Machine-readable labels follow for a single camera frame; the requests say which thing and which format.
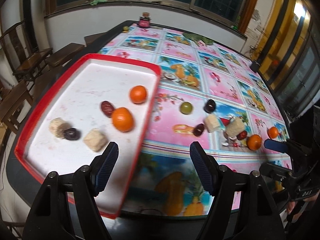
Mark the red tray with white inside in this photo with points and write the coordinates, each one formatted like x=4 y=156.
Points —
x=75 y=92

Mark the pink perfume bottle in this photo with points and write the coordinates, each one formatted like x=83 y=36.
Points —
x=144 y=21

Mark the dark purple plum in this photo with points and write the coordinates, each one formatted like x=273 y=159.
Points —
x=210 y=105

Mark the small black box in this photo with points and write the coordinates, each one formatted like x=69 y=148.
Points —
x=255 y=66

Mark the beige puffed rice cake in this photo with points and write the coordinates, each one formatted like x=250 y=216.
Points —
x=235 y=127
x=95 y=140
x=212 y=123
x=56 y=126

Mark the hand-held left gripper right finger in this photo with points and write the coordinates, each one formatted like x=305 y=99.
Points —
x=202 y=170

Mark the yellow glass door cabinet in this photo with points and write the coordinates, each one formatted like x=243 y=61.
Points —
x=287 y=30

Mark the green grape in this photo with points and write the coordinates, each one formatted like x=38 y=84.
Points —
x=186 y=107

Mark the dark red jujube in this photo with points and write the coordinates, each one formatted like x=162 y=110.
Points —
x=72 y=133
x=199 y=129

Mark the wooden chair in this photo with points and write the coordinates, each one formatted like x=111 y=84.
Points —
x=35 y=60
x=65 y=53
x=15 y=102

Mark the small yellow-green fruit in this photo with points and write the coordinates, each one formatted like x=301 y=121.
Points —
x=125 y=28

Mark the orange mandarin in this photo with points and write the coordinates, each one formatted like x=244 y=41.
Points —
x=273 y=132
x=122 y=119
x=254 y=142
x=138 y=94

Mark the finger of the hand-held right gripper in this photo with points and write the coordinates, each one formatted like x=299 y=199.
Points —
x=275 y=172
x=275 y=145

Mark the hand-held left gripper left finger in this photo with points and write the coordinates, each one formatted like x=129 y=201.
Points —
x=106 y=170

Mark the green cloth on sill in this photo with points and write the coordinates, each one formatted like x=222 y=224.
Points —
x=98 y=1

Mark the person's right hand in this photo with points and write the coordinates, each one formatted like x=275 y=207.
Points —
x=291 y=207

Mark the green leaves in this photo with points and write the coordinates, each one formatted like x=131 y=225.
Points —
x=197 y=38

